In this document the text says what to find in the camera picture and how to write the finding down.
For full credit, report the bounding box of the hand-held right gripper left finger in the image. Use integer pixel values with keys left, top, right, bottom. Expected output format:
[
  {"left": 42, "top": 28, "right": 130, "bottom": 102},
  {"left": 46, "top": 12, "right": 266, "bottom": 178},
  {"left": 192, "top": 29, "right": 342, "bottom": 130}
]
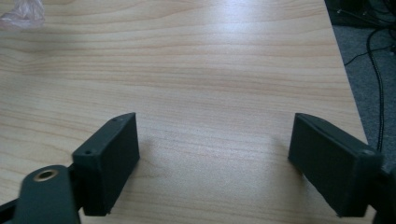
[{"left": 71, "top": 112, "right": 141, "bottom": 217}]

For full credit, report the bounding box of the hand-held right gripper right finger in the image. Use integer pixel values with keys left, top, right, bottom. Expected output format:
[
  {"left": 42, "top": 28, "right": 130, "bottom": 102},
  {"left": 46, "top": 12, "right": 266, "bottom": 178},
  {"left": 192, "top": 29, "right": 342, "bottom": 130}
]
[{"left": 288, "top": 112, "right": 385, "bottom": 218}]

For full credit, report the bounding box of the dark equipment base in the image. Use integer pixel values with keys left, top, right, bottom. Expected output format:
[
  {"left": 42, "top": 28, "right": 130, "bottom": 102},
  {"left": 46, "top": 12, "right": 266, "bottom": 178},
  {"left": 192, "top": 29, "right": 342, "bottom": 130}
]
[{"left": 323, "top": 0, "right": 396, "bottom": 29}]

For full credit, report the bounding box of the clear plastic bag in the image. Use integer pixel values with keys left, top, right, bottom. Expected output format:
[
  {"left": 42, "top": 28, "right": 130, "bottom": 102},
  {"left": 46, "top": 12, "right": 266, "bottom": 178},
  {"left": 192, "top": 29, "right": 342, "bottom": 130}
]
[{"left": 0, "top": 0, "right": 46, "bottom": 30}]

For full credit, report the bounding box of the thin black cable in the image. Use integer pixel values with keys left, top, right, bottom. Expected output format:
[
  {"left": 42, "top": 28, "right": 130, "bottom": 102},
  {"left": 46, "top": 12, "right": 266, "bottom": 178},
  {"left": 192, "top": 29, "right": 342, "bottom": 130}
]
[{"left": 343, "top": 43, "right": 394, "bottom": 67}]

